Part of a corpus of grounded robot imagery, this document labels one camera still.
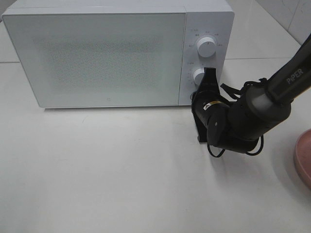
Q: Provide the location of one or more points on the white microwave door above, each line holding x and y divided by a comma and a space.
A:
100, 60

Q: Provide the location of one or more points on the pink round plate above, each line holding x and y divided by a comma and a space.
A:
302, 157

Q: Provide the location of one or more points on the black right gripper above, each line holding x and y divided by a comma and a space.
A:
210, 110

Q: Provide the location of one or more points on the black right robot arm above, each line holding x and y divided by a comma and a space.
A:
237, 119

